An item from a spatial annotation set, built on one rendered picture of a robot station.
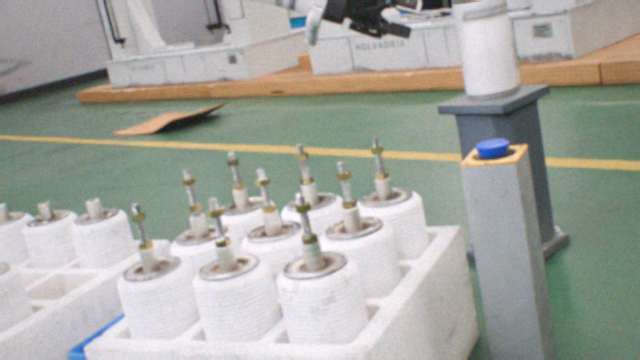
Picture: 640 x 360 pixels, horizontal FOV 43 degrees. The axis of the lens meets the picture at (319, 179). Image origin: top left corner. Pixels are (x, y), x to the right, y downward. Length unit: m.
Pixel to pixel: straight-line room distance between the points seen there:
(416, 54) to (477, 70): 2.11
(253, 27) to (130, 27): 1.41
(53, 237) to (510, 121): 0.81
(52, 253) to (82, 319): 0.21
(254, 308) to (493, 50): 0.68
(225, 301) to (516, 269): 0.36
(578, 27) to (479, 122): 1.73
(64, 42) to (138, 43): 2.28
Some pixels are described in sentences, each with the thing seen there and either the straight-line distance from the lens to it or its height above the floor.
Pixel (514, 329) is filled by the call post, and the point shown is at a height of 0.09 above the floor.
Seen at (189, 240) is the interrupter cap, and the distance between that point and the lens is 1.13.
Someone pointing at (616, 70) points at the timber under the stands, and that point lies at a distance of 2.94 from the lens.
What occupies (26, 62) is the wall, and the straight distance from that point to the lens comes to 7.72.
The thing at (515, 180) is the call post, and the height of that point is 0.29.
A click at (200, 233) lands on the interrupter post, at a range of 1.14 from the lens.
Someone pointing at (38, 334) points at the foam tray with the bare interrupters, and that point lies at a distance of 1.24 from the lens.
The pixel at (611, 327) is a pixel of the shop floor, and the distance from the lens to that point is 1.26.
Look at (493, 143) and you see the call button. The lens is 1.01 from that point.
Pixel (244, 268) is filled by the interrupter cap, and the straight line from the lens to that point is 0.97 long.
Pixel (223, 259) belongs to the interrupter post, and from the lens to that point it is 0.98.
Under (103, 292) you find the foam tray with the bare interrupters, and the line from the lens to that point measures 1.32.
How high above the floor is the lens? 0.57
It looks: 14 degrees down
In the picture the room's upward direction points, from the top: 12 degrees counter-clockwise
